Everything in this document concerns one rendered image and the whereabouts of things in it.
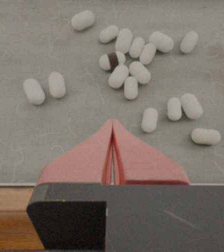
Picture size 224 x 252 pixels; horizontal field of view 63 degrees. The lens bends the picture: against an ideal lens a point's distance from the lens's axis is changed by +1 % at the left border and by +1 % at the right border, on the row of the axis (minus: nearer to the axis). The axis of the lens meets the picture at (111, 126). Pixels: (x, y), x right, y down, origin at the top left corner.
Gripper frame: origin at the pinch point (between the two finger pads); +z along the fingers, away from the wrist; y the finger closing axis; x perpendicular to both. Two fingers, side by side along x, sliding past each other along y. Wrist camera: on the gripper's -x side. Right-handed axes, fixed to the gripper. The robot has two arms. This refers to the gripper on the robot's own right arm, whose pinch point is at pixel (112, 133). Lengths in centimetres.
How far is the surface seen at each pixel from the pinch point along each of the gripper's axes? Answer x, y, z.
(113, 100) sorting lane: 4.3, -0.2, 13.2
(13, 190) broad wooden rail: 11.7, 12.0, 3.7
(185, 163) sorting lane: 9.9, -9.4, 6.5
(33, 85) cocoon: 2.0, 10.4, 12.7
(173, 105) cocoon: 4.0, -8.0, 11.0
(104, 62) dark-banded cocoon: -0.1, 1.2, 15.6
